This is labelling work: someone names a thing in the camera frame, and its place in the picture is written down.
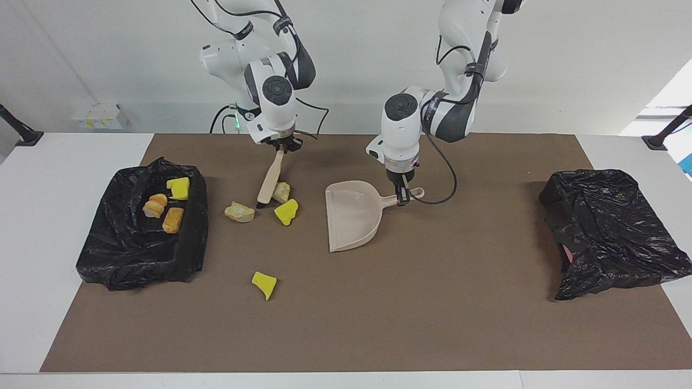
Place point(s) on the brown table mat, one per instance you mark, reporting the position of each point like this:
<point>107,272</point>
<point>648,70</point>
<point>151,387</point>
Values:
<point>346,335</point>

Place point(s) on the yellow sponge wedge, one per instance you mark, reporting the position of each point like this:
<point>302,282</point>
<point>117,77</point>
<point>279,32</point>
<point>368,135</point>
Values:
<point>263,283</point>

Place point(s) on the brown bread roll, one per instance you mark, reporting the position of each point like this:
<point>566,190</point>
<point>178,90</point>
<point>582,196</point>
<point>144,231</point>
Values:
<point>173,220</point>

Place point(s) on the orange striped bread piece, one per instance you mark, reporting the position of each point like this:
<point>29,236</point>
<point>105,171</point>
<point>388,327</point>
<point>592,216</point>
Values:
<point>155,206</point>

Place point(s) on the pink plastic container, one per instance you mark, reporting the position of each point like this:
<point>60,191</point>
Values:
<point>566,253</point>

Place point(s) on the yellow sponge chunk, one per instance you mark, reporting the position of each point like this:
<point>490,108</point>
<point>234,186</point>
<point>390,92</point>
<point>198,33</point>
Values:
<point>285,212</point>

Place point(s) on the notched yellow sponge piece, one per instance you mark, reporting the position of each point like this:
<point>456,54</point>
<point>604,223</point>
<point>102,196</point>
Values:
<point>179,188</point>

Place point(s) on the elongated beige rock chunk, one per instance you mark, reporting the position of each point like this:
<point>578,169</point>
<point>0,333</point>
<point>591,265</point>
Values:
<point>239,212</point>

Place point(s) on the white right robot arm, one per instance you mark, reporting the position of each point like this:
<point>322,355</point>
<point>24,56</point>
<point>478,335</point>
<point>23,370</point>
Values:
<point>275,102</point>

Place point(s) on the crumpled black bag bin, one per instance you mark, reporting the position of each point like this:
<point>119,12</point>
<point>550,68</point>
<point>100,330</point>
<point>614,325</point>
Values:
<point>611,227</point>

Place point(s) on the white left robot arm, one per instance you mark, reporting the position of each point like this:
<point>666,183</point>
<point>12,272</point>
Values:
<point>403,129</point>

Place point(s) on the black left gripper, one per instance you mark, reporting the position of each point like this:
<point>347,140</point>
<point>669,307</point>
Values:
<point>401,178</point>

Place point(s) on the white boxes with yellow labels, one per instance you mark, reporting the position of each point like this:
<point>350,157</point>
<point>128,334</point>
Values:
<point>97,116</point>

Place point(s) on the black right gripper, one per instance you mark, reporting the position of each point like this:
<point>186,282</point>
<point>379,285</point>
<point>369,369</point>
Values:
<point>286,145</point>

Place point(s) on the small beige rock chunk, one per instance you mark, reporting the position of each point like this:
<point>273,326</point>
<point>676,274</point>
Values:
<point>281,193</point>

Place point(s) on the open black bag bin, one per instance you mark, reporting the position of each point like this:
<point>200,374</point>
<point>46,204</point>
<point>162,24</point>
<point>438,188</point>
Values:
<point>130,254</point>

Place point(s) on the black clamp stand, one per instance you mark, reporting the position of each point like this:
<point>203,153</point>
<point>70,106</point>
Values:
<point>24,135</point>
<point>662,138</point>

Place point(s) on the beige brush with black bristles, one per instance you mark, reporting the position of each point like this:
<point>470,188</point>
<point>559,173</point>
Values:
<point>270,181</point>

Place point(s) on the beige plastic dustpan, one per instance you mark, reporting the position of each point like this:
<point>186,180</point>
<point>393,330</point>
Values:
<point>351,216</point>

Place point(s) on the blue object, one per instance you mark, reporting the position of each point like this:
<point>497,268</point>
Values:
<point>687,165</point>

